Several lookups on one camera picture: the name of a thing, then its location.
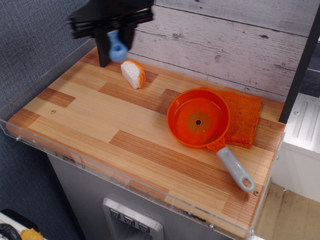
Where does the orange toy frying pan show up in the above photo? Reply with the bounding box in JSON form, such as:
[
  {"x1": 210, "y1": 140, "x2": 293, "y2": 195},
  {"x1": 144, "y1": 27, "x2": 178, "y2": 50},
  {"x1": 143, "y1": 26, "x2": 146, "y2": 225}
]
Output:
[{"x1": 166, "y1": 88, "x2": 256, "y2": 193}]

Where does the clear acrylic table guard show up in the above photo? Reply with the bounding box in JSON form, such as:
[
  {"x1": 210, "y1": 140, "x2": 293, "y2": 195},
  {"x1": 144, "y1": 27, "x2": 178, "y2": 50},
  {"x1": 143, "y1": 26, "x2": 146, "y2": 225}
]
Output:
[{"x1": 0, "y1": 40, "x2": 285, "y2": 240}]

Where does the blue and grey toy spoon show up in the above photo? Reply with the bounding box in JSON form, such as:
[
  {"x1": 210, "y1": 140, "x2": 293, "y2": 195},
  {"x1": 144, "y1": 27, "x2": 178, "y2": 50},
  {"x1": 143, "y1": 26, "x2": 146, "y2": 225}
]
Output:
[{"x1": 107, "y1": 30, "x2": 128, "y2": 62}]

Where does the silver dispenser button panel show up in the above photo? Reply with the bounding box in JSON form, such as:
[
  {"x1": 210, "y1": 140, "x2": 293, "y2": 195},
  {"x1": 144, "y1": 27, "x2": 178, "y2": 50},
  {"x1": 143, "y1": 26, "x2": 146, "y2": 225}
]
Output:
[{"x1": 102, "y1": 197, "x2": 165, "y2": 240}]

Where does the black right vertical post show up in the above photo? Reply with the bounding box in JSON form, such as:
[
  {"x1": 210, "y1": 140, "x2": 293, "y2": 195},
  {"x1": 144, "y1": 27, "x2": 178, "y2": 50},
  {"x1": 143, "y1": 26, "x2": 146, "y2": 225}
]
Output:
[{"x1": 278, "y1": 6, "x2": 320, "y2": 124}]

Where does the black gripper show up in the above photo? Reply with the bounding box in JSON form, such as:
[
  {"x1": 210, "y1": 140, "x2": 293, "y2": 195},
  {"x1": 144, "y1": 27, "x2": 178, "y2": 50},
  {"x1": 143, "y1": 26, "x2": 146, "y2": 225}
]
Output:
[{"x1": 67, "y1": 0, "x2": 154, "y2": 50}]

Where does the orange knitted cloth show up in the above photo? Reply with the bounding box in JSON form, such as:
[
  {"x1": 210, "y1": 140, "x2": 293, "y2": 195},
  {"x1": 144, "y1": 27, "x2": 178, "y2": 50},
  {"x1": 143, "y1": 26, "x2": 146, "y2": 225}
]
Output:
[{"x1": 201, "y1": 87, "x2": 262, "y2": 151}]

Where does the black vertical post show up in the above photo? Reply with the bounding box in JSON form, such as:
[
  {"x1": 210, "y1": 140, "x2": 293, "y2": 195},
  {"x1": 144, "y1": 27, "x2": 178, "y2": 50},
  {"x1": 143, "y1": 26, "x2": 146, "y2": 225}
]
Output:
[
  {"x1": 95, "y1": 32, "x2": 111, "y2": 68},
  {"x1": 278, "y1": 6, "x2": 320, "y2": 124}
]

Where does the white plastic side unit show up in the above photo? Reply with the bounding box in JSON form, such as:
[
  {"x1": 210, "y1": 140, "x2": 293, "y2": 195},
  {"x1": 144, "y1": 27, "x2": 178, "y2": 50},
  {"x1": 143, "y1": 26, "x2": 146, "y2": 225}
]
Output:
[{"x1": 271, "y1": 93, "x2": 320, "y2": 202}]

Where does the grey toy fridge cabinet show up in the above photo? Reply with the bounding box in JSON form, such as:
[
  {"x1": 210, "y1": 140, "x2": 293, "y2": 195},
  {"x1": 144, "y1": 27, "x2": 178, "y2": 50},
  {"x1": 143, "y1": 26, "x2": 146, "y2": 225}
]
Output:
[{"x1": 48, "y1": 155, "x2": 228, "y2": 240}]

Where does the black and yellow object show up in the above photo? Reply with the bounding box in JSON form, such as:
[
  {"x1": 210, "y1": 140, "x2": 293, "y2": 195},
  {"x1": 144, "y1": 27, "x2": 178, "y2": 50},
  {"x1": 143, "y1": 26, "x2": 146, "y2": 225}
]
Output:
[{"x1": 0, "y1": 209, "x2": 46, "y2": 240}]

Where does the black left vertical post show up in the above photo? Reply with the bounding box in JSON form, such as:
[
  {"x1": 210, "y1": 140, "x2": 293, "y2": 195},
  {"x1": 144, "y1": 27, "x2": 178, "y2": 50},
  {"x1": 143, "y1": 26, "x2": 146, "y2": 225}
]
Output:
[{"x1": 95, "y1": 32, "x2": 111, "y2": 68}]

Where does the white and orange toy bread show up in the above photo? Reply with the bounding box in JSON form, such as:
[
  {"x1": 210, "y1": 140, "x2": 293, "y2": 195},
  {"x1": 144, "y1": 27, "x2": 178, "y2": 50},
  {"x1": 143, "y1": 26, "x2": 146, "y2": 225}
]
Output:
[{"x1": 120, "y1": 59, "x2": 146, "y2": 89}]

